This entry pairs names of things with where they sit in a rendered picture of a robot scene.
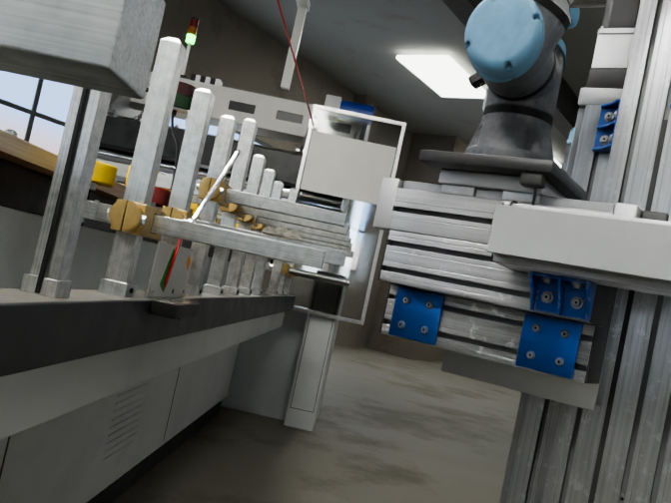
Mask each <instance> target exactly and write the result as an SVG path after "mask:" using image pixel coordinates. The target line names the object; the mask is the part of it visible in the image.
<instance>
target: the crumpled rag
mask: <svg viewBox="0 0 671 503"><path fill-rule="evenodd" d="M263 233H264V234H268V235H273V236H278V237H280V238H293V239H294V240H297V241H301V242H304V240H303V239H301V237H300V234H299V231H298V230H297V229H295V230H291V231H290V232H289V231H288V230H287V228H286V227H282V228H280V227H278V228H276V229H275V230H274V229H273V228H269V227H266V228H264V229H263Z"/></svg>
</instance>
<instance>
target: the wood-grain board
mask: <svg viewBox="0 0 671 503"><path fill-rule="evenodd" d="M0 158H2V159H4V160H7V161H10V162H12V163H15V164H18V165H20V166H23V167H26V168H28V169H31V170H34V171H36V172H39V173H42V174H44V175H47V176H49V177H52V178H53V175H54V170H55V166H56V162H57V158H58V156H57V155H55V154H53V153H51V152H49V151H46V150H44V149H42V148H40V147H38V146H35V145H33V144H31V143H29V142H27V141H24V140H22V139H20V138H18V137H16V136H13V135H11V134H9V133H7V132H5V131H2V130H0ZM125 191H126V186H123V185H121V184H119V183H117V182H115V184H114V187H113V188H107V187H101V186H97V187H96V191H92V190H91V192H92V193H95V194H97V195H100V196H103V197H105V198H108V199H111V200H113V201H117V199H121V200H122V199H123V198H124V194H125Z"/></svg>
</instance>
